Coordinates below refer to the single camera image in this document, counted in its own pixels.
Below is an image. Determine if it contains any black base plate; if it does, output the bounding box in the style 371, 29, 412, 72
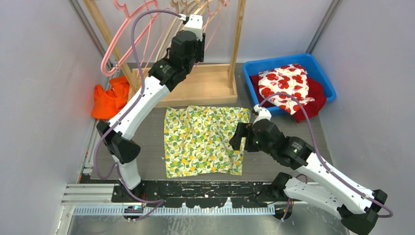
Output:
132, 180, 287, 209

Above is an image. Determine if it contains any beige wooden hanger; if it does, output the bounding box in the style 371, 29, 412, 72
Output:
155, 0, 180, 61
170, 0, 203, 15

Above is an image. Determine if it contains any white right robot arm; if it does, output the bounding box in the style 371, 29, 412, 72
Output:
230, 119, 388, 235

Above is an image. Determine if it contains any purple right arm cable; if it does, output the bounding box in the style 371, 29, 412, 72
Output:
253, 92, 394, 218

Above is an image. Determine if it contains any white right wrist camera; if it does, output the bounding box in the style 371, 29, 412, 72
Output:
253, 105, 272, 123

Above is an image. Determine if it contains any thick pink hanger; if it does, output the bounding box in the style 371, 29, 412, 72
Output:
99, 0, 161, 77

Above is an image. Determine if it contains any orange cloth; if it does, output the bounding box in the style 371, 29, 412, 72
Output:
91, 76, 130, 119

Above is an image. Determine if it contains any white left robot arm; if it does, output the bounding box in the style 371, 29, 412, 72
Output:
96, 30, 206, 202

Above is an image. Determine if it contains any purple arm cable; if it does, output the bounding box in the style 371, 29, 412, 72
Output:
253, 92, 394, 218
93, 9, 187, 182

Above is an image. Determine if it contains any cream wooden hanger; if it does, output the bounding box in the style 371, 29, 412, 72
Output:
178, 0, 210, 16

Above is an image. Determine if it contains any lemon print skirt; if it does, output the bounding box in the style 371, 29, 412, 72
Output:
163, 105, 252, 178

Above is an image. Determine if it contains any red poppy print cloth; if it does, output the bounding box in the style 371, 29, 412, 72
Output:
258, 64, 315, 115

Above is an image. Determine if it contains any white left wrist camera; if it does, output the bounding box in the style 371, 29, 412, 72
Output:
179, 14, 203, 41

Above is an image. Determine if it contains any dark red cloth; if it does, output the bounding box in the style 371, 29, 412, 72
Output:
250, 75, 327, 123

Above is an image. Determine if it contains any thin pink wire hanger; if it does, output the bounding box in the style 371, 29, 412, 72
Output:
203, 0, 231, 50

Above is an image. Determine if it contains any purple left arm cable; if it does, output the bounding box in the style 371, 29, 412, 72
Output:
93, 9, 187, 182

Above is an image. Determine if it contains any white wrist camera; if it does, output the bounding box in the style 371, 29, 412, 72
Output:
179, 14, 203, 41
253, 105, 272, 123

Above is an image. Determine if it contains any wooden hanger rack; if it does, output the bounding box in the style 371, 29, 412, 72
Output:
84, 0, 246, 107

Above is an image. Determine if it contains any blue plastic bin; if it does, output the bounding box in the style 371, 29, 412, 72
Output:
242, 53, 336, 115

